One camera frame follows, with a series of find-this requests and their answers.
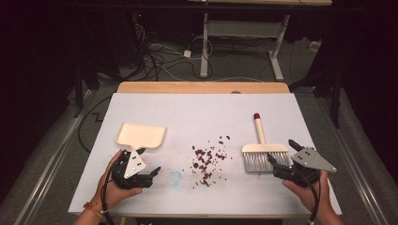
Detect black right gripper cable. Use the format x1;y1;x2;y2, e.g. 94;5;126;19
295;170;322;225

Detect white-framed desk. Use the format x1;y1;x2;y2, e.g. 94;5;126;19
189;0;333;83

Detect aluminium floor rail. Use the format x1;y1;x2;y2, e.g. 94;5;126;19
13;89;97;225
314;97;390;225

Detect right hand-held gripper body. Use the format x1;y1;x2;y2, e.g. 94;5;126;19
272;146;338;188

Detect cream plastic dustpan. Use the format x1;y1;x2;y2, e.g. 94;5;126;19
115;122;167;152

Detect white floor cable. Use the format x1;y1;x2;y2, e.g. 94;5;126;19
161;65;266;83

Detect tangle of floor cables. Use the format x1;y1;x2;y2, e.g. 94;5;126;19
130;12;217;82

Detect person's left hand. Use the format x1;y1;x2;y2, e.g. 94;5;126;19
93;149;144;211

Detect black floor cable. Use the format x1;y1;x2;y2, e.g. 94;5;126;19
77;95;113;154

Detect cream hand brush grey bristles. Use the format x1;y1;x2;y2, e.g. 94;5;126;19
241;112;291;173

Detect white foam board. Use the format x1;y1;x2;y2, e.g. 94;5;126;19
68;92;343;219

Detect dark red beans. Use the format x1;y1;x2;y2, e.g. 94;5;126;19
190;134;234;189

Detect wooden table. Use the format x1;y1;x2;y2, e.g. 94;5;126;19
116;81;291;95

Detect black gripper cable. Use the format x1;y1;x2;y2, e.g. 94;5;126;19
295;170;322;225
99;160;116;225

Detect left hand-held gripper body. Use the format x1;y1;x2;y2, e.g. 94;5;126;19
111;149;154;190

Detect orange bead bracelet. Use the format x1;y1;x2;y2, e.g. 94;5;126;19
82;201;104;220

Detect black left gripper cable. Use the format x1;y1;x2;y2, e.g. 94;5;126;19
99;160;116;225

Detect person's right hand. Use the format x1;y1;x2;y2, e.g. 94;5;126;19
282;170;329;214

